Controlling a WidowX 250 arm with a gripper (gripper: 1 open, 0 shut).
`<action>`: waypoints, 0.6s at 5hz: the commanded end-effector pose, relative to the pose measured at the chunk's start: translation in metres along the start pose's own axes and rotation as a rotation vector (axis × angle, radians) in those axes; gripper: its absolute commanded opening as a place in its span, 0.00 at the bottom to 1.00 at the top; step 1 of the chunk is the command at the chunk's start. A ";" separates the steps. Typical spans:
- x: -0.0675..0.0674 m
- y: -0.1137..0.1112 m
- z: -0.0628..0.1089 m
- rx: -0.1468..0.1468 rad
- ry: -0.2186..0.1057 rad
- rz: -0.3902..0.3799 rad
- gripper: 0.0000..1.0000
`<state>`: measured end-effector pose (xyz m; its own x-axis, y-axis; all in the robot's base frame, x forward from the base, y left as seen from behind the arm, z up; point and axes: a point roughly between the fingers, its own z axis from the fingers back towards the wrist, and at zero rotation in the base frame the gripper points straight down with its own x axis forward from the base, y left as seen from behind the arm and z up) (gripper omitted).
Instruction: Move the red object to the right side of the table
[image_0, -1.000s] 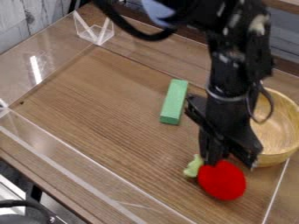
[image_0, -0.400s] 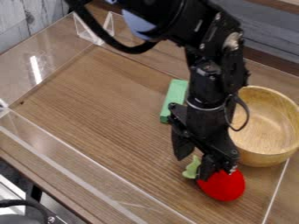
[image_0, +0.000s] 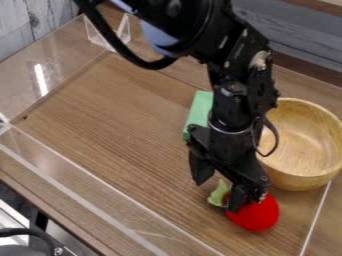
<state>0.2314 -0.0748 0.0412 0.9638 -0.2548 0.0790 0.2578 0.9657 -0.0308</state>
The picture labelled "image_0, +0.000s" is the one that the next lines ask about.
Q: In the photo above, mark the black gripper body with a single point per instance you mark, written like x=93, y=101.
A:
x=232, y=153

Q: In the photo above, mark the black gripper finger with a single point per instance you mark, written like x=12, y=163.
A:
x=238, y=198
x=200, y=166

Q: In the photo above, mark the red plush strawberry toy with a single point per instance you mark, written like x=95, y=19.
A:
x=256, y=216

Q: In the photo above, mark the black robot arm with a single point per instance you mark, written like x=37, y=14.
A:
x=203, y=29

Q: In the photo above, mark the green rectangular foam block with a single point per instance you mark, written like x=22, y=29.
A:
x=199, y=110

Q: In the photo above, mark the light wooden bowl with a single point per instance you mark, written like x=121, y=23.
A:
x=307, y=159

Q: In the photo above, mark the clear acrylic table barrier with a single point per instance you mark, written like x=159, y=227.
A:
x=108, y=220

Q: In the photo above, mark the black table clamp bracket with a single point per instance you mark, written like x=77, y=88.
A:
x=61, y=241

